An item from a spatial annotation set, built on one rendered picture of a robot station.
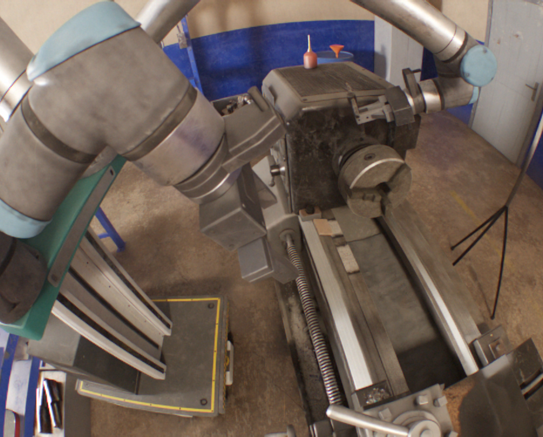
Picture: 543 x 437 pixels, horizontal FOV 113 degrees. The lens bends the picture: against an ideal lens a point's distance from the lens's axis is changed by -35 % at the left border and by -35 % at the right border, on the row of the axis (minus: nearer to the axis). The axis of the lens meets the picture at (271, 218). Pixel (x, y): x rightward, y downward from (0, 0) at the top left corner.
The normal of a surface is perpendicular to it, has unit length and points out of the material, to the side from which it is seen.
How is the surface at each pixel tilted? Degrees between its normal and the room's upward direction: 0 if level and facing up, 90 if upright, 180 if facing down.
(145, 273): 0
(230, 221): 97
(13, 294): 70
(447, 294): 0
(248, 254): 24
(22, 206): 102
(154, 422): 0
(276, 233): 90
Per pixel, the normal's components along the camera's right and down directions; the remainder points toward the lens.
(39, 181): 0.53, 0.69
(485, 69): -0.09, 0.74
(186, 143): 0.61, 0.43
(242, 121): -0.48, -0.48
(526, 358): -0.11, -0.70
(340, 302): -0.66, -0.45
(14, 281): 0.86, -0.14
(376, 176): 0.18, 0.68
